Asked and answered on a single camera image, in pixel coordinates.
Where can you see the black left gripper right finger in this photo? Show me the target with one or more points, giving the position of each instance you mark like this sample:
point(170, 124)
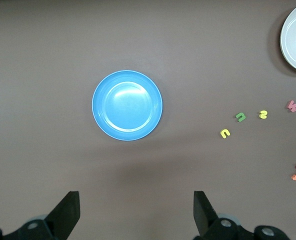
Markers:
point(205, 220)

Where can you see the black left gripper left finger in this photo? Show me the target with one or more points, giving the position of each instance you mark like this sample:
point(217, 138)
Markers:
point(60, 220)

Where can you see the yellow foam letter u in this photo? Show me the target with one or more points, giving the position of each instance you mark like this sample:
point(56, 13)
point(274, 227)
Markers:
point(222, 133)

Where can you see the green foam letter n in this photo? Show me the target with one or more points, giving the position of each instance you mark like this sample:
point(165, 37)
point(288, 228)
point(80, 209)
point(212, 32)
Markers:
point(238, 115)

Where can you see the yellow foam letter s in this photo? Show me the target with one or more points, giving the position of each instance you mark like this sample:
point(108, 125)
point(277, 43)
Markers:
point(263, 114)

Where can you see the blue plate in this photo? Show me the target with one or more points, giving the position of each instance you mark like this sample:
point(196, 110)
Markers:
point(127, 105)

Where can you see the pink foam letter w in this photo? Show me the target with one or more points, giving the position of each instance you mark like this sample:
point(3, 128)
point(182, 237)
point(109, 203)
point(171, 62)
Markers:
point(292, 106)

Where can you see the brown table cover sheet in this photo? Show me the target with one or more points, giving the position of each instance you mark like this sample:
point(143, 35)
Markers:
point(63, 50)

